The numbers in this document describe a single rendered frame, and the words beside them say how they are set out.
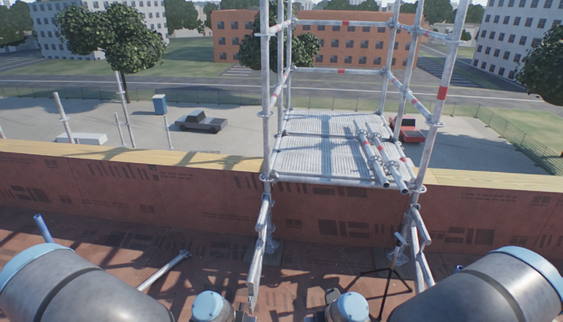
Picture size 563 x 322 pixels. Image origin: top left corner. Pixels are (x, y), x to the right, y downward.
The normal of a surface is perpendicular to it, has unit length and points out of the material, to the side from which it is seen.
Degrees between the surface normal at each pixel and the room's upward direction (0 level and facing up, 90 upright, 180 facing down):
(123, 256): 0
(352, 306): 19
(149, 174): 90
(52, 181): 90
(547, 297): 45
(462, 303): 29
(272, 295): 0
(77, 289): 12
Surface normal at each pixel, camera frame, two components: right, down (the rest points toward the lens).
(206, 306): -0.13, -0.71
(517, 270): -0.01, -0.91
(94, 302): 0.46, -0.69
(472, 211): -0.12, 0.45
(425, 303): -0.68, -0.73
